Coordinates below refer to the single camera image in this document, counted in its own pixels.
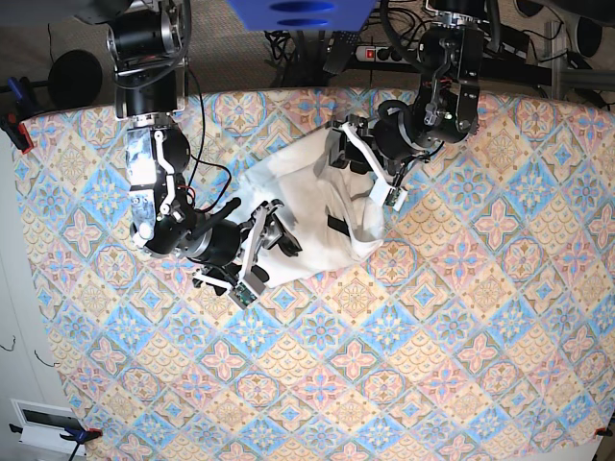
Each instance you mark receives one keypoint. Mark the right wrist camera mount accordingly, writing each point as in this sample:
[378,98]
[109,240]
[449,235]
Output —
[232,280]

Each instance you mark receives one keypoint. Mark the white power strip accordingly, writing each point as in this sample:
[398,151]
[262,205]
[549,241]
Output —
[378,54]

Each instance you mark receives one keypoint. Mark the white wall outlet plate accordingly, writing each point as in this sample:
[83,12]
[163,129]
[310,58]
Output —
[42,426]

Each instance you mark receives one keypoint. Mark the red black clamp upper left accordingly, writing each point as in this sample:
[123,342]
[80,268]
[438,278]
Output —
[12,122]

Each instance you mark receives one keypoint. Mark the patterned tablecloth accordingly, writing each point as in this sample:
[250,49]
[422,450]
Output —
[481,329]

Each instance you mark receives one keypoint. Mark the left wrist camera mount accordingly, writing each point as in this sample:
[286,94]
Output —
[387,189]

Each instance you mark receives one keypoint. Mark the blue clamp lower left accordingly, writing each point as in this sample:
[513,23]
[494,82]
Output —
[79,434]

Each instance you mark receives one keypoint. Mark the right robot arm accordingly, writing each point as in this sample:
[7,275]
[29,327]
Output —
[149,44]

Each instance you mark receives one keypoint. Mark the blue plastic box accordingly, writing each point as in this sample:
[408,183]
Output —
[295,15]

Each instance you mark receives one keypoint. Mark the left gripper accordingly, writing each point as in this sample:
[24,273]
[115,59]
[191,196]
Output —
[397,139]

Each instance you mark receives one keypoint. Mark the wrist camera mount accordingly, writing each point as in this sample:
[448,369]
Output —
[232,280]
[387,189]

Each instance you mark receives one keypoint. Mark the white printed T-shirt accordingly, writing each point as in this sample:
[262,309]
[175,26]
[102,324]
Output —
[327,209]

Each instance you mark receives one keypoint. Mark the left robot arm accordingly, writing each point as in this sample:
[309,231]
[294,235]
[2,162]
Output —
[448,59]

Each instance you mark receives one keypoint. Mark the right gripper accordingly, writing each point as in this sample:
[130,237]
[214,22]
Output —
[216,240]

